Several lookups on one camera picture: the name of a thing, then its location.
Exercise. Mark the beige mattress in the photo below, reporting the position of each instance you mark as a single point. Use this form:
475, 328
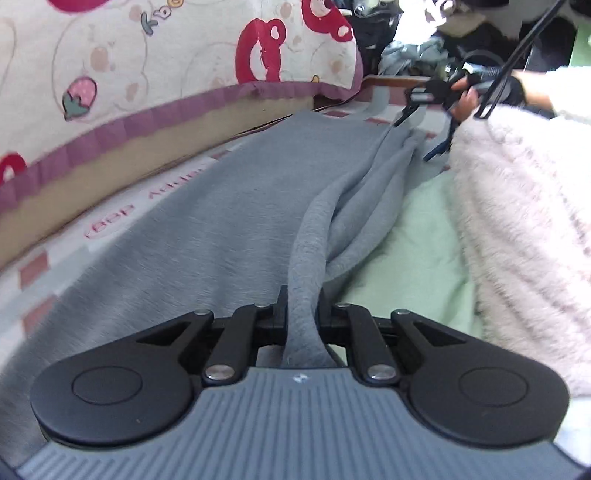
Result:
115, 175

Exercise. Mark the green board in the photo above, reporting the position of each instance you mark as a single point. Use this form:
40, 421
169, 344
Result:
581, 46

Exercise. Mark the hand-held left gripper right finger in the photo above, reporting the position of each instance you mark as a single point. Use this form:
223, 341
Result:
325, 323

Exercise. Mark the person's right hand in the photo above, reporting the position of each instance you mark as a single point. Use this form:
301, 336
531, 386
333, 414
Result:
468, 104

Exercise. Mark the dark clothes pile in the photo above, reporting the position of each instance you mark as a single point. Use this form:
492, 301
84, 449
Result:
369, 32

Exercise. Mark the pale pink fluffy robe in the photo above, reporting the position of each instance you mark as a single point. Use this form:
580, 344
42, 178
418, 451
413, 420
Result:
531, 207

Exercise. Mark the blue-grey cloth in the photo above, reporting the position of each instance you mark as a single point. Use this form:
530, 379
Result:
401, 57

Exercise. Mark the pale green blanket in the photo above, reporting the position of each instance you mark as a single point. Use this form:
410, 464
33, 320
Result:
415, 240

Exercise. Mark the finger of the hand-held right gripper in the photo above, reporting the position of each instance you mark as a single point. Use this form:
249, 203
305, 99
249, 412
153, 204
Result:
408, 113
443, 145

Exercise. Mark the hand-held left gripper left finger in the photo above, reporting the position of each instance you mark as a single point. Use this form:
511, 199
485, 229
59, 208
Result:
281, 318

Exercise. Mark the grey cotton garment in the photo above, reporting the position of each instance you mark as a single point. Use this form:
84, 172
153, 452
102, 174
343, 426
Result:
207, 221

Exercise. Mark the person's right forearm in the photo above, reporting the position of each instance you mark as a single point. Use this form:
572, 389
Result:
563, 92

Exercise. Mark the printed bear blanket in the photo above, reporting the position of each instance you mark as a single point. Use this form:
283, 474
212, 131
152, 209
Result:
138, 60

